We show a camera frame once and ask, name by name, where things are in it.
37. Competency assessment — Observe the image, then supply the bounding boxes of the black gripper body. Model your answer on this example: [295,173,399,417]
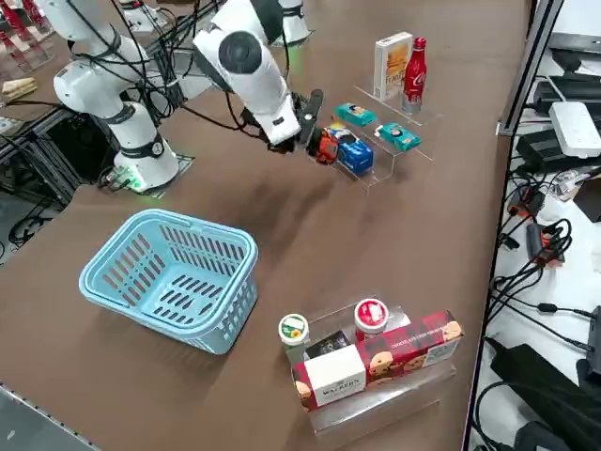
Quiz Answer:
[289,92,309,143]

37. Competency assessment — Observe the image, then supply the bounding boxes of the orange black barcode scanner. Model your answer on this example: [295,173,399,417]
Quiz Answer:
[307,126,342,166]

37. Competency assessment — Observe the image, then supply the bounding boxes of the white cracker box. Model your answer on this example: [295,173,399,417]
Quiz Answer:
[373,31,414,103]

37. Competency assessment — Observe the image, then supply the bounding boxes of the red Coca-Cola bottle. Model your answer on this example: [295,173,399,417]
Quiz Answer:
[401,37,428,116]

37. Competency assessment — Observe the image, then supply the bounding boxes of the light blue shopping basket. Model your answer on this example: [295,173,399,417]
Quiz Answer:
[78,209,260,356]

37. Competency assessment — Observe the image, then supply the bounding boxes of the teal cartoon snack packet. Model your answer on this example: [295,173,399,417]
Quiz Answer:
[375,122,423,152]
[333,102,379,128]

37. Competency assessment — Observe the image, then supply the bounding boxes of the blue Oreo cookie box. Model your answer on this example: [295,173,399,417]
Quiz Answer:
[328,122,376,176]

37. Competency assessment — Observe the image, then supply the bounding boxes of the clear acrylic stepped shelf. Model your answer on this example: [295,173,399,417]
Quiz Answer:
[284,295,457,436]
[311,84,443,196]

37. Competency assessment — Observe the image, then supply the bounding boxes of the red jar with lid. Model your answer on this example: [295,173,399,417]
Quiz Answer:
[353,299,391,342]

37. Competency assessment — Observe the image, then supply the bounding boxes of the white jar green lid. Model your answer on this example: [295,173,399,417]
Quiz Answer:
[277,313,311,361]

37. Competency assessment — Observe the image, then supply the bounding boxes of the black power brick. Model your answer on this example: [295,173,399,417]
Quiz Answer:
[515,129,601,173]

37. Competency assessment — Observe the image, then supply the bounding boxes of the small black box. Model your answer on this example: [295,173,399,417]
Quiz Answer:
[303,331,351,362]

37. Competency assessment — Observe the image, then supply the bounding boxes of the red Walkers cookie box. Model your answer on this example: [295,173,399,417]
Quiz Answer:
[290,309,466,414]

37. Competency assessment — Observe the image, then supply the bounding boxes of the white power strip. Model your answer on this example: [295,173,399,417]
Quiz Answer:
[547,101,601,159]

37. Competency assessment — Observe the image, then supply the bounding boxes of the orange black plug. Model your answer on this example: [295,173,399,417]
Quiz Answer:
[524,220,573,270]

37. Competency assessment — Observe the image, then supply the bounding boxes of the tan folded cloth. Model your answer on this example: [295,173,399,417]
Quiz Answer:
[0,77,39,102]

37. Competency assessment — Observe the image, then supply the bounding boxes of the black bag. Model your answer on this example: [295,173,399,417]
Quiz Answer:
[487,342,601,451]

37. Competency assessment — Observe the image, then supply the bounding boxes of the aluminium frame post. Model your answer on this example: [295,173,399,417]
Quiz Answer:
[496,0,567,137]

